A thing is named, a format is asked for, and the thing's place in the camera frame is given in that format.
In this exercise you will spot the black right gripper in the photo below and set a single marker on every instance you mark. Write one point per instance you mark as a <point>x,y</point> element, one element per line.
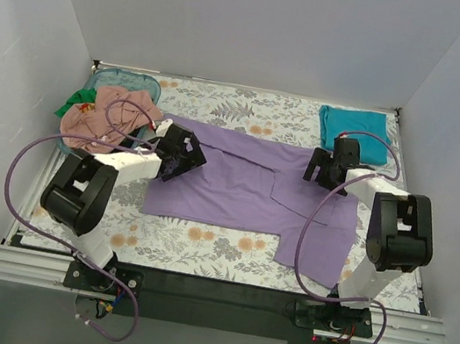
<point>319,170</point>

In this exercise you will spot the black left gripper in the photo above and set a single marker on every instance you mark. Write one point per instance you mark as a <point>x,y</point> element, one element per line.
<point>184,155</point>

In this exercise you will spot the purple t shirt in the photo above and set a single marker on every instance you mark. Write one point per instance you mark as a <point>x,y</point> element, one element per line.
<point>257,186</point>

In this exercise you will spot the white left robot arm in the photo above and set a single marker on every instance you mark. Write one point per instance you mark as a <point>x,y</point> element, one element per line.
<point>79,193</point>

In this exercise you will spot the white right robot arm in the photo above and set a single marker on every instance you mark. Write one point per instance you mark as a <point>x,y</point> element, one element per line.
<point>399,237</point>

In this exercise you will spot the folded teal t shirt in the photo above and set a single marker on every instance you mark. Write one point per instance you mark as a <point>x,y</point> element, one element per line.
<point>334,121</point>

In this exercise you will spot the pink t shirt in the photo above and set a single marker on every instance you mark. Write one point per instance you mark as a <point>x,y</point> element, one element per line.
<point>115,110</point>

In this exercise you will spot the blue plastic basket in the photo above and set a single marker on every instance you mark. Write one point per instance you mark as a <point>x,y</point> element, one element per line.
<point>130,81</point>

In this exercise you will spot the green t shirt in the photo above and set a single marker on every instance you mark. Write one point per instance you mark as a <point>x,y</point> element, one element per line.
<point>81,96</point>

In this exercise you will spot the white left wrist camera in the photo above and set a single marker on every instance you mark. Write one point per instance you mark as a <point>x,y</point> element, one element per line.
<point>160,128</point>

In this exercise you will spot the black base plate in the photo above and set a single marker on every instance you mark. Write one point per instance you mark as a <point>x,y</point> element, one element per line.
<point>237,307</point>

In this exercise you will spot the aluminium frame rail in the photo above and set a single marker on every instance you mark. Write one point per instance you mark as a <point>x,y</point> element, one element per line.
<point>39,268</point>

